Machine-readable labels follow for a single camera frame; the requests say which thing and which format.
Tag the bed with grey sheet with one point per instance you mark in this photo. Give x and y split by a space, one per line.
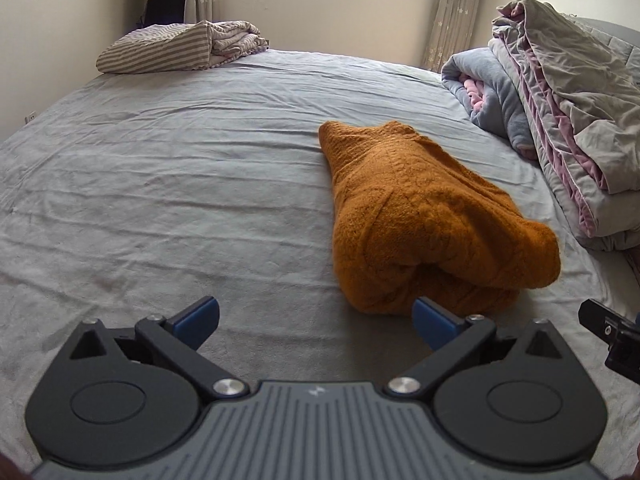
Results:
175 160

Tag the blue and pink fleece blanket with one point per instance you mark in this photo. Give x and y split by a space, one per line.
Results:
495 100

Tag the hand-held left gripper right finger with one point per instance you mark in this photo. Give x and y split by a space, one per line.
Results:
431 319

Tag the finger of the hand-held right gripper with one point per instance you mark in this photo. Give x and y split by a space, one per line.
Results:
600 320

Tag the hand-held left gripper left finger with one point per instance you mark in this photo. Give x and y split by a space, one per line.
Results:
200 317

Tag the wall socket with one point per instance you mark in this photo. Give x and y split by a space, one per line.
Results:
30 116

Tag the folded striped blanket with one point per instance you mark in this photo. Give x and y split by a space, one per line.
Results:
165 47

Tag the grey and pink quilt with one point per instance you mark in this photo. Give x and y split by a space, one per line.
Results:
585 110

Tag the orange knitted sweater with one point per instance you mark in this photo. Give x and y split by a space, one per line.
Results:
410 200

